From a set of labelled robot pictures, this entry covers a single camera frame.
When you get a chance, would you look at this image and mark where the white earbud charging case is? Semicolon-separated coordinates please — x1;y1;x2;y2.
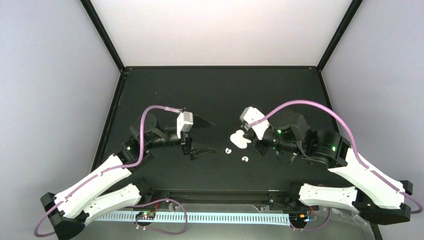
230;129;252;149

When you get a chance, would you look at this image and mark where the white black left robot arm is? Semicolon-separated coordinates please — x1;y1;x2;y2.
40;110;216;240

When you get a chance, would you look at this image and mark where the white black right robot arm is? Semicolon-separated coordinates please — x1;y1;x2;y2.
243;110;413;225

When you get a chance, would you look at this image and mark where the small circuit board right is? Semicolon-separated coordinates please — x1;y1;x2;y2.
289;213;317;223

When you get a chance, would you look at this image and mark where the small circuit board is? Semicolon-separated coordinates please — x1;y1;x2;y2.
289;213;317;223
135;211;156;222

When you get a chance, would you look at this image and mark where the small circuit board left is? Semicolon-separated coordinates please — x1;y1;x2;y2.
135;211;156;222

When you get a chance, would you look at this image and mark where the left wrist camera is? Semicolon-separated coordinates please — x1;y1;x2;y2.
176;111;194;139

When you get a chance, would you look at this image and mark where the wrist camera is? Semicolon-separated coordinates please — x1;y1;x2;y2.
239;106;270;140
176;111;194;139

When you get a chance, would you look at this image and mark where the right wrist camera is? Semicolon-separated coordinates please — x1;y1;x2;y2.
239;106;270;140

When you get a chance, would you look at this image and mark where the black front rail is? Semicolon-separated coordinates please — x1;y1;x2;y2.
147;189;296;205

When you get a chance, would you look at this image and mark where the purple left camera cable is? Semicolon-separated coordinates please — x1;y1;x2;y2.
33;105;184;238

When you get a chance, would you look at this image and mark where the purple camera cable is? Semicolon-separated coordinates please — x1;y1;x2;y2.
249;99;424;215
33;105;184;238

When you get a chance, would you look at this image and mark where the white slotted cable duct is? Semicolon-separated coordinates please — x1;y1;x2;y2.
96;210;290;226

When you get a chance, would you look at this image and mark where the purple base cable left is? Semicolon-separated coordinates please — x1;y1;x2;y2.
129;198;188;236

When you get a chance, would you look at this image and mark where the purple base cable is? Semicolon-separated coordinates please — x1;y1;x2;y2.
129;198;188;236
290;205;333;232

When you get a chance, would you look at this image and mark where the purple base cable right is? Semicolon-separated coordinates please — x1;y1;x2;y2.
290;205;333;232

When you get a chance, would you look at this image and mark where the black vertical frame post left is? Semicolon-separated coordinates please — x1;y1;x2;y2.
80;0;125;72

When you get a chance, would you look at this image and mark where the black vertical frame post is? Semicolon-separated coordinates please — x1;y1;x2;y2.
80;0;125;72
316;0;363;74

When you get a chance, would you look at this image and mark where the black vertical frame post right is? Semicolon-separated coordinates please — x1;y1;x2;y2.
316;0;363;74

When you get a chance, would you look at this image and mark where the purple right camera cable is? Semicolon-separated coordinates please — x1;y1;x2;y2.
249;99;424;215

